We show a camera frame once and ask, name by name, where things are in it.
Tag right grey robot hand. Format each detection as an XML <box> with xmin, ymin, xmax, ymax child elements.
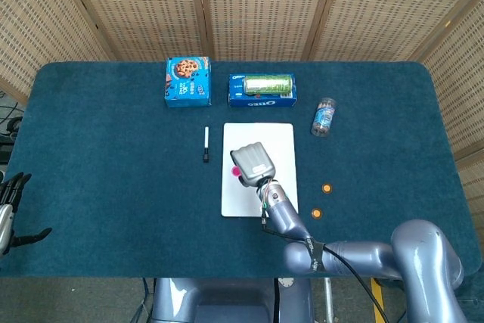
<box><xmin>229</xmin><ymin>142</ymin><xmax>276</xmax><ymax>188</ymax></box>

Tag blue chocolate chip cookie box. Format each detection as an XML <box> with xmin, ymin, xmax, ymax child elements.
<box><xmin>163</xmin><ymin>56</ymin><xmax>213</xmax><ymax>109</ymax></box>

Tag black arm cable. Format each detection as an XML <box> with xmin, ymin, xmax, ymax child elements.
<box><xmin>259</xmin><ymin>205</ymin><xmax>391</xmax><ymax>323</ymax></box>

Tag blue Oreo box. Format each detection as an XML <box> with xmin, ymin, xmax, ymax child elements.
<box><xmin>227</xmin><ymin>73</ymin><xmax>298</xmax><ymax>109</ymax></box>

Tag black floor cables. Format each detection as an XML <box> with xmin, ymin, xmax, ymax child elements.
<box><xmin>0</xmin><ymin>90</ymin><xmax>26</xmax><ymax>138</ymax></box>

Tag clear plastic snack jar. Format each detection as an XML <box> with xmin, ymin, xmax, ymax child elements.
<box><xmin>310</xmin><ymin>97</ymin><xmax>338</xmax><ymax>138</ymax></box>

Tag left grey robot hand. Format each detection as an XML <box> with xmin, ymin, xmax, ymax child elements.
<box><xmin>0</xmin><ymin>172</ymin><xmax>53</xmax><ymax>258</ymax></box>

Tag blue carpet table mat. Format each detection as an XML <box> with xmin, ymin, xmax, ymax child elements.
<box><xmin>0</xmin><ymin>61</ymin><xmax>483</xmax><ymax>278</ymax></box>

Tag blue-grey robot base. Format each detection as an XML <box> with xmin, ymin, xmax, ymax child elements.
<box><xmin>150</xmin><ymin>277</ymin><xmax>315</xmax><ymax>323</ymax></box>

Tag woven bamboo folding screen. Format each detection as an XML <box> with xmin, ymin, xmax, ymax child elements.
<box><xmin>0</xmin><ymin>0</ymin><xmax>484</xmax><ymax>207</ymax></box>

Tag grey metal table leg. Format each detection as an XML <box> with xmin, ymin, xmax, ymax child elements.
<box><xmin>324</xmin><ymin>277</ymin><xmax>334</xmax><ymax>323</ymax></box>

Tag white magnetic whiteboard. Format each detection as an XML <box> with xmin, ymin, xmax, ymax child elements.
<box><xmin>220</xmin><ymin>122</ymin><xmax>299</xmax><ymax>219</ymax></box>

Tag green drink can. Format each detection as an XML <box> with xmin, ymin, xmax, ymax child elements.
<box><xmin>243</xmin><ymin>74</ymin><xmax>295</xmax><ymax>95</ymax></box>

